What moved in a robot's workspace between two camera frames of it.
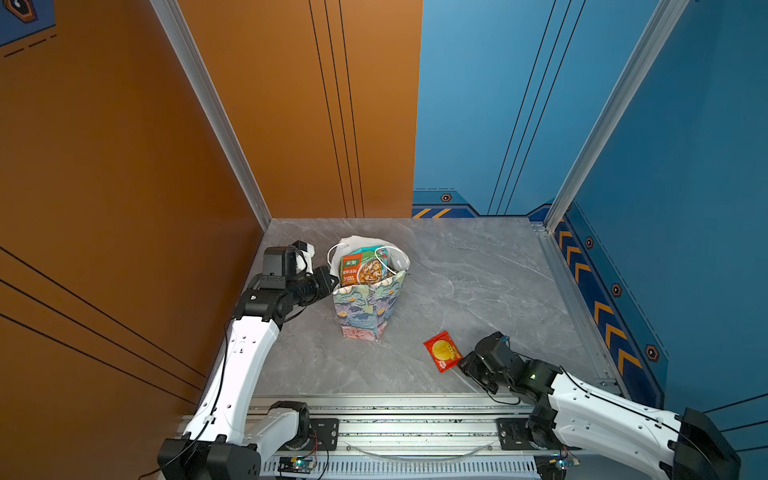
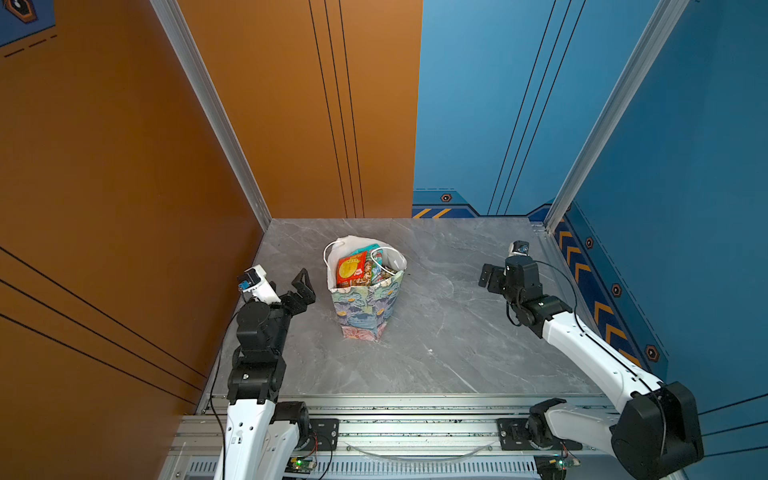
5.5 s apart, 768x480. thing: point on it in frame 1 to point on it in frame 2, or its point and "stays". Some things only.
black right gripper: x=471 y=360 to x=496 y=275
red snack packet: x=443 y=351 to x=352 y=270
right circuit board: x=553 y=466 stays
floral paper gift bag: x=370 y=276 stays
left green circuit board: x=296 y=464 stays
